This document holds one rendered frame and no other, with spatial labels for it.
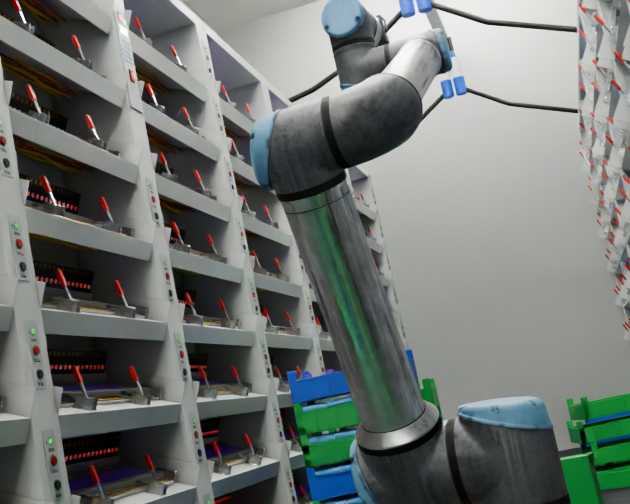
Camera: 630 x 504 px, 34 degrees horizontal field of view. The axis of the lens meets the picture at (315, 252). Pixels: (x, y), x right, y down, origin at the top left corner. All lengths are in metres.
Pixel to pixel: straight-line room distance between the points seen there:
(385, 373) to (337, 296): 0.16
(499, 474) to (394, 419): 0.19
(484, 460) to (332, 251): 0.43
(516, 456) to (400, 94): 0.61
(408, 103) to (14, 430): 0.85
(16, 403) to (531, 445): 0.88
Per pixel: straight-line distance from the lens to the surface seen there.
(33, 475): 1.87
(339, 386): 2.57
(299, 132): 1.57
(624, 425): 3.88
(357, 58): 2.14
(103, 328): 2.21
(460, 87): 5.84
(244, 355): 3.19
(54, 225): 2.12
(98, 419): 2.11
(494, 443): 1.74
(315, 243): 1.62
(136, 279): 2.56
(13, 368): 1.89
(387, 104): 1.58
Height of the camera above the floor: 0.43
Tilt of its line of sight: 9 degrees up
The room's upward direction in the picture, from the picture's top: 12 degrees counter-clockwise
